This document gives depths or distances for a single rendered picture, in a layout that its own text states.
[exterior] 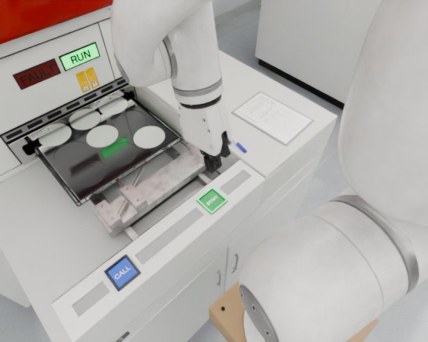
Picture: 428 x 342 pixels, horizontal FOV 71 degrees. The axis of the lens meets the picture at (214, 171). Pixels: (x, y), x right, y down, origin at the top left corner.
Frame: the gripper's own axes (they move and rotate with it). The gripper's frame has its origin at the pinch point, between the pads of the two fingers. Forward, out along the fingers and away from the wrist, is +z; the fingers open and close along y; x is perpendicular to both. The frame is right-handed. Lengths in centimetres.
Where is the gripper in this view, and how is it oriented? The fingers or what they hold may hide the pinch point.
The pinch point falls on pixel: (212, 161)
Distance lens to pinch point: 62.5
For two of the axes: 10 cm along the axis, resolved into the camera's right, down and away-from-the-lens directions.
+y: 6.7, 4.3, -6.0
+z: 1.4, 7.2, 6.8
